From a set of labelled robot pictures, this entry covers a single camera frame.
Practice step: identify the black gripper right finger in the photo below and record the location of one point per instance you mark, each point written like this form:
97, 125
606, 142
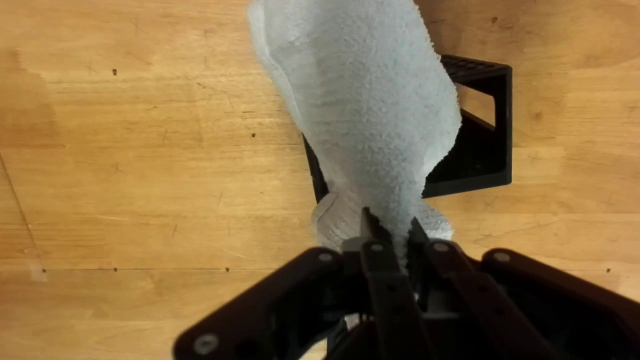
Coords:
480, 292

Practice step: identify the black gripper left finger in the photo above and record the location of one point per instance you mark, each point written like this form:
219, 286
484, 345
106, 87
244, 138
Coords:
387, 300

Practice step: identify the black perforated basket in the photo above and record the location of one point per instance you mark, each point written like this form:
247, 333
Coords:
480, 152

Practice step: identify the white towel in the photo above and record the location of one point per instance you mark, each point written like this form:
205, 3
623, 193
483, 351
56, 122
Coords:
367, 100

